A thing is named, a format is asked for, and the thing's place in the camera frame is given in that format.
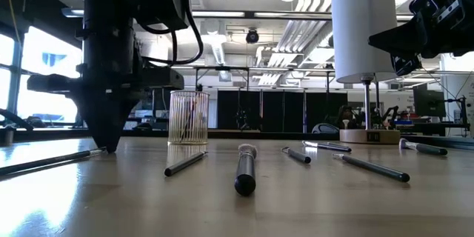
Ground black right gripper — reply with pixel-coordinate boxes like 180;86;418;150
368;0;474;77

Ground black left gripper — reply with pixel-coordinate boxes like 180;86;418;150
27;0;185;153

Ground long thin black makeup brush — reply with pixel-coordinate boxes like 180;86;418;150
332;153;411;184
0;147;107;176

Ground short thin black makeup brush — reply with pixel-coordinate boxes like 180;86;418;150
164;150;209;178

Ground black round-head makeup brush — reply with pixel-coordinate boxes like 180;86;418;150
398;137;449;156

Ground silver-ferrule makeup brush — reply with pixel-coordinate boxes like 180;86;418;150
301;140;353;153

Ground small angled black makeup brush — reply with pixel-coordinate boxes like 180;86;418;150
281;146;313;165

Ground thick black fluffy makeup brush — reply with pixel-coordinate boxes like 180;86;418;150
233;143;258;197

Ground white shade table lamp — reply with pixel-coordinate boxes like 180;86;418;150
331;0;401;145

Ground black computer monitor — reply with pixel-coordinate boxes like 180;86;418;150
413;83;447;119

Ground person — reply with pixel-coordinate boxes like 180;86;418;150
336;105;358;130

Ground black curved object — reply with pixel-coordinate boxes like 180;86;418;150
0;108;35;131

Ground gray rounded chair back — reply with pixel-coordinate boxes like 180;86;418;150
311;122;340;135

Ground gold wire brush cup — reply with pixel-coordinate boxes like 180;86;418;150
167;90;210;145

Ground gray cylindrical post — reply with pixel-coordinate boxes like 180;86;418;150
3;125;16;146

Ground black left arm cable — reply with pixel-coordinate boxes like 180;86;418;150
138;3;204;66

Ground silver ventilation duct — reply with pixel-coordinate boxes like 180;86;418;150
199;18;227;66

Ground black partition wall panels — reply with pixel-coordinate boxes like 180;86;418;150
217;90;349;133

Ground yellow hanging cable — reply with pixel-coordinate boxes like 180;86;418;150
0;0;22;45

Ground black ceiling dome camera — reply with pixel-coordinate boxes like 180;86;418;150
245;27;260;44

